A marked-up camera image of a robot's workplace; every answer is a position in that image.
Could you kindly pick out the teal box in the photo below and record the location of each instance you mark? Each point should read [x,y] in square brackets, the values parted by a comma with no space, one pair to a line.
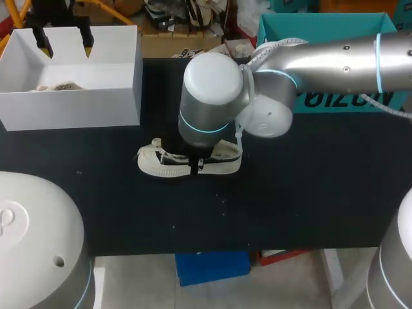
[322,32]

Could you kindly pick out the cream canvas shoe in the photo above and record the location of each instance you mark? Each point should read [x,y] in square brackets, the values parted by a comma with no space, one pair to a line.
[167,167]
[61,87]

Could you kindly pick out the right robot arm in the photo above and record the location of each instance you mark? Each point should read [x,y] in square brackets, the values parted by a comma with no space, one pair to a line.
[328,61]

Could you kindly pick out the brown cardboard box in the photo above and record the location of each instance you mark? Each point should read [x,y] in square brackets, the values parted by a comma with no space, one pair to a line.
[180,45]

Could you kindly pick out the yellow metal frame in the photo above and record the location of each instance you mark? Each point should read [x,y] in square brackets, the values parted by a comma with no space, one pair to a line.
[111,8]

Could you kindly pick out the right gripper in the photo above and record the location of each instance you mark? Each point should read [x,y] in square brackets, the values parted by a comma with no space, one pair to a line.
[174,140]

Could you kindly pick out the blue plastic bin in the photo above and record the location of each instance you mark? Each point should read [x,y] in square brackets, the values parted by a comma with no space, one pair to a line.
[212,267]

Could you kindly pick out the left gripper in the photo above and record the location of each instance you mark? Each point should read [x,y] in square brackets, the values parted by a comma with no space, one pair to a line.
[54,13]

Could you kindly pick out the white shoebox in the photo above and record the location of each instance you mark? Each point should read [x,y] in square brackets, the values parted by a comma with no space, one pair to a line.
[74,106]

